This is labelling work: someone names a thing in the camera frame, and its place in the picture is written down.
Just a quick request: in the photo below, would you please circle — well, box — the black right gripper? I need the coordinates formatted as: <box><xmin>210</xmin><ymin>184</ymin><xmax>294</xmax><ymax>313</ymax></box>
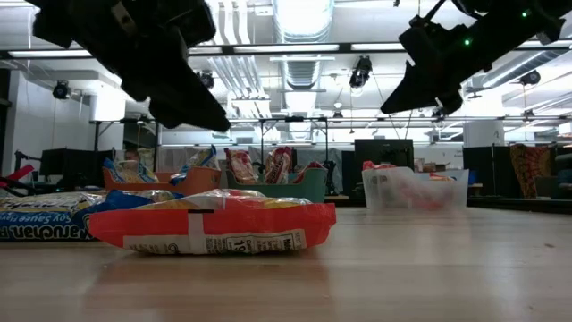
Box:
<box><xmin>381</xmin><ymin>15</ymin><xmax>497</xmax><ymax>116</ymax></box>

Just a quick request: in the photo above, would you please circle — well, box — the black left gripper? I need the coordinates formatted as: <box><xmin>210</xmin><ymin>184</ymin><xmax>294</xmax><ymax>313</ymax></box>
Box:
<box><xmin>88</xmin><ymin>0</ymin><xmax>231</xmax><ymax>132</ymax></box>

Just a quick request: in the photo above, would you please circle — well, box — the blue Maruchan noodle packet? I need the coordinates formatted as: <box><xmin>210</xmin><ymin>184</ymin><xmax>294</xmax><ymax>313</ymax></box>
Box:
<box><xmin>0</xmin><ymin>190</ymin><xmax>184</xmax><ymax>242</ymax></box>
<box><xmin>102</xmin><ymin>157</ymin><xmax>158</xmax><ymax>184</ymax></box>
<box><xmin>168</xmin><ymin>145</ymin><xmax>221</xmax><ymax>187</ymax></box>

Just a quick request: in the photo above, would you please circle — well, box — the red Maruchan noodle packet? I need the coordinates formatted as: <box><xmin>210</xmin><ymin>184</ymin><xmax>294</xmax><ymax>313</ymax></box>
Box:
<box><xmin>224</xmin><ymin>148</ymin><xmax>259</xmax><ymax>185</ymax></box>
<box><xmin>265</xmin><ymin>146</ymin><xmax>295</xmax><ymax>184</ymax></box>
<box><xmin>292</xmin><ymin>161</ymin><xmax>326</xmax><ymax>184</ymax></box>

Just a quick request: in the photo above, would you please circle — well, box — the white round column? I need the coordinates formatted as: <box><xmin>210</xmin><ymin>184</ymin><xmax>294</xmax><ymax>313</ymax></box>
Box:
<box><xmin>463</xmin><ymin>119</ymin><xmax>506</xmax><ymax>148</ymax></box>

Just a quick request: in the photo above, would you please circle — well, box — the black overhead light bar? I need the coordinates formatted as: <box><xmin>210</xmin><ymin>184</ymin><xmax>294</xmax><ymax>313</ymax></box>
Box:
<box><xmin>0</xmin><ymin>42</ymin><xmax>572</xmax><ymax>58</ymax></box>

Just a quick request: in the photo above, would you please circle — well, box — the person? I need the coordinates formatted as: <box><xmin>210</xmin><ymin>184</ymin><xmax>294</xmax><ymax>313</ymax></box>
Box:
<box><xmin>122</xmin><ymin>148</ymin><xmax>143</xmax><ymax>174</ymax></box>

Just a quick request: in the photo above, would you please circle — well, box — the black computer monitor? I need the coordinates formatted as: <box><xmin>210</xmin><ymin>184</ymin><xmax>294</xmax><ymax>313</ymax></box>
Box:
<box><xmin>39</xmin><ymin>148</ymin><xmax>115</xmax><ymax>189</ymax></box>
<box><xmin>354</xmin><ymin>139</ymin><xmax>416</xmax><ymax>198</ymax></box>

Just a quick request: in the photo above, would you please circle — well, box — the black room partition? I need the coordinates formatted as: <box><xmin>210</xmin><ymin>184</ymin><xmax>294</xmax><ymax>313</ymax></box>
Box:
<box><xmin>462</xmin><ymin>145</ymin><xmax>512</xmax><ymax>198</ymax></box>

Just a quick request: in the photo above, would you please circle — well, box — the orange plastic bin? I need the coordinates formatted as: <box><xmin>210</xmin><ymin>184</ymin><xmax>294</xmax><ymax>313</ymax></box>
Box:
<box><xmin>102</xmin><ymin>166</ymin><xmax>223</xmax><ymax>197</ymax></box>

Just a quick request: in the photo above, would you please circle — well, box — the clear plastic bin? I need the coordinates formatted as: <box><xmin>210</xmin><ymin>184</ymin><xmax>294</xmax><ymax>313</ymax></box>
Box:
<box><xmin>361</xmin><ymin>165</ymin><xmax>470</xmax><ymax>211</ymax></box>

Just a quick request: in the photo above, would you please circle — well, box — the orange patterned cloth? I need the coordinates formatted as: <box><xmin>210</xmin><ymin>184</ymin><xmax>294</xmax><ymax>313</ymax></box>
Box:
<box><xmin>509</xmin><ymin>143</ymin><xmax>555</xmax><ymax>199</ymax></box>

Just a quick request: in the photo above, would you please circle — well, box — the teal plastic bin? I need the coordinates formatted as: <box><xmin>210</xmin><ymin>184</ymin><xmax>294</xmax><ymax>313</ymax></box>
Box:
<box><xmin>224</xmin><ymin>167</ymin><xmax>329</xmax><ymax>205</ymax></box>

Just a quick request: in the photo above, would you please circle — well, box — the red bar object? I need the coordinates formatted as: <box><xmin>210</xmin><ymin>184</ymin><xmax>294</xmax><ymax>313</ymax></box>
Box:
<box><xmin>0</xmin><ymin>164</ymin><xmax>36</xmax><ymax>189</ymax></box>

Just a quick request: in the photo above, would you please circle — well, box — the silver ventilation duct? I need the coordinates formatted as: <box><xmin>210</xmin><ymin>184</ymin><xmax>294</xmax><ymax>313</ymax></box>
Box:
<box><xmin>272</xmin><ymin>0</ymin><xmax>335</xmax><ymax>90</ymax></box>

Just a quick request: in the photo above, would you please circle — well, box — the black metal table frame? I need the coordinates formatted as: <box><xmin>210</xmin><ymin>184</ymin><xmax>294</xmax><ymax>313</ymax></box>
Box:
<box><xmin>324</xmin><ymin>195</ymin><xmax>572</xmax><ymax>215</ymax></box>

